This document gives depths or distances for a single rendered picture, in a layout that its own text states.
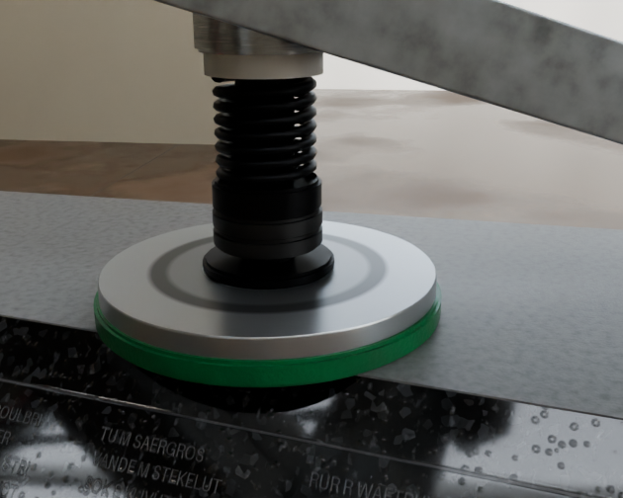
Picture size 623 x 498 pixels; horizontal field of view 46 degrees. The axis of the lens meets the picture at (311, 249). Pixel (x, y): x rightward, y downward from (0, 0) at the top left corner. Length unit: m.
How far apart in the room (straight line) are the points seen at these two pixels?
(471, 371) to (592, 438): 0.07
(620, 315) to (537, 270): 0.09
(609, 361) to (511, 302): 0.09
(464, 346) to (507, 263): 0.15
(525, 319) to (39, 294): 0.32
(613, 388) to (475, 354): 0.07
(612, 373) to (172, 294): 0.25
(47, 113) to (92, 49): 0.63
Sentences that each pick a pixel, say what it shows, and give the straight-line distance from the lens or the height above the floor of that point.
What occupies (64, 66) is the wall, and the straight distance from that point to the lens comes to 5.98.
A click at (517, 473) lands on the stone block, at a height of 0.83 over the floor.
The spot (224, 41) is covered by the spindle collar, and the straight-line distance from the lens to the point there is 0.41.
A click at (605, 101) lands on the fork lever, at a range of 0.43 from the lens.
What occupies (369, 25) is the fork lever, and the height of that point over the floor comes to 1.04.
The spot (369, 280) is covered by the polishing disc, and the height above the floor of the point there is 0.89.
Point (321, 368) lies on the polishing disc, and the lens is 0.39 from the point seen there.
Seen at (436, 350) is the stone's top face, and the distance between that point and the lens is 0.43.
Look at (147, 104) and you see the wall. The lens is 5.76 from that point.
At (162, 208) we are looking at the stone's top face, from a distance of 0.72.
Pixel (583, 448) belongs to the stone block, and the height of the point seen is 0.85.
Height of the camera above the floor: 1.05
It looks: 19 degrees down
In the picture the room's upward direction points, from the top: straight up
